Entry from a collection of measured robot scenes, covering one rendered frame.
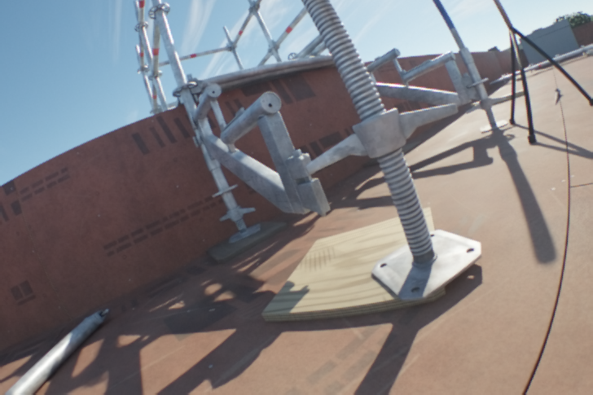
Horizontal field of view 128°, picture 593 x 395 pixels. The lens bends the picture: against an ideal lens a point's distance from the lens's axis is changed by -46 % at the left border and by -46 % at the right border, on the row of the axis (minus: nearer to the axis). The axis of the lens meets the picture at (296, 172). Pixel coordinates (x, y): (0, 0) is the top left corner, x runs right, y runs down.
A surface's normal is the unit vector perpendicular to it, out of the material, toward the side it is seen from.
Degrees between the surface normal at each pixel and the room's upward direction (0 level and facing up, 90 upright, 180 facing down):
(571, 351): 0
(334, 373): 0
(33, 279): 90
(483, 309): 0
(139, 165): 90
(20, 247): 90
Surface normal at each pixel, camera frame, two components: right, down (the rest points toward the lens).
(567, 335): -0.40, -0.92
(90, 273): 0.48, -0.15
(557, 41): -0.78, 0.37
